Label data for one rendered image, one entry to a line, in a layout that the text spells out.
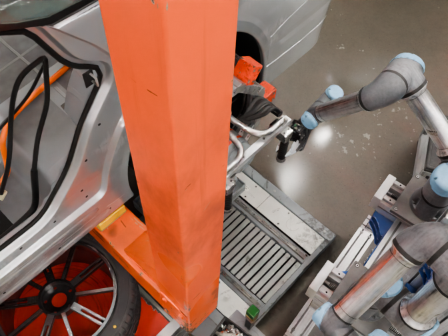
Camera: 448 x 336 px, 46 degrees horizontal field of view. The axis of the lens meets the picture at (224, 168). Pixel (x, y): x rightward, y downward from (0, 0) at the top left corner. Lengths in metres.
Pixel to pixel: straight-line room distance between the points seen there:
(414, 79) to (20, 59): 1.54
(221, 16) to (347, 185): 2.42
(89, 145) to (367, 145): 2.01
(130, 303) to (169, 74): 1.57
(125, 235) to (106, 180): 0.32
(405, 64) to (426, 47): 2.06
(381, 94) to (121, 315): 1.33
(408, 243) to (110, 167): 1.04
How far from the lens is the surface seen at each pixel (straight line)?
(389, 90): 1.95
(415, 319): 1.76
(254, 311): 2.10
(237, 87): 2.04
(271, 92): 2.35
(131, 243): 2.19
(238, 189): 2.88
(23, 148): 2.13
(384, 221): 2.34
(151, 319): 2.51
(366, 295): 1.55
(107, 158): 1.92
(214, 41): 0.88
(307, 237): 2.90
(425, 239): 1.46
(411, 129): 3.55
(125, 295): 2.30
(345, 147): 3.34
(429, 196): 2.14
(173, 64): 0.83
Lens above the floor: 2.67
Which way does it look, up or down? 58 degrees down
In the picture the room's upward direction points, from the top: 3 degrees clockwise
